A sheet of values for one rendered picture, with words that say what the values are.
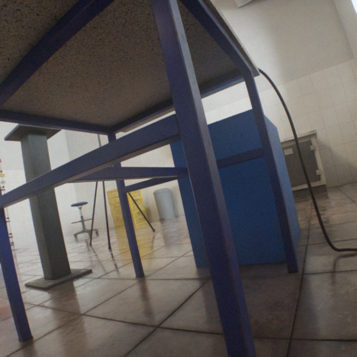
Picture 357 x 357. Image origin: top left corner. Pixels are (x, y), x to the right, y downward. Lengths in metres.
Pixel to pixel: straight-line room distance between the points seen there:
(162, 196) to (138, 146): 4.28
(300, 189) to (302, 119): 1.25
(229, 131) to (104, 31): 0.59
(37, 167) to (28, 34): 1.06
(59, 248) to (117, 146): 1.25
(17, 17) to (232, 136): 0.76
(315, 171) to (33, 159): 3.10
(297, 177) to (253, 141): 2.55
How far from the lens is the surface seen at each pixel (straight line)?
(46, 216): 1.56
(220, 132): 1.00
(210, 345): 0.58
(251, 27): 4.97
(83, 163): 0.45
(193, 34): 0.70
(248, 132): 0.97
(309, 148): 3.47
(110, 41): 0.67
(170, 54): 0.36
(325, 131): 4.19
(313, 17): 4.83
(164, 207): 4.64
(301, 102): 4.29
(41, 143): 1.66
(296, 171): 3.47
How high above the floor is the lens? 0.32
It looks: 3 degrees up
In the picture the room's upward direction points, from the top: 12 degrees counter-clockwise
